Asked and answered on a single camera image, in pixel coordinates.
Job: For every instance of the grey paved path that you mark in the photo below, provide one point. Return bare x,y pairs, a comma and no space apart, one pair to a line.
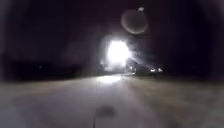
110,103

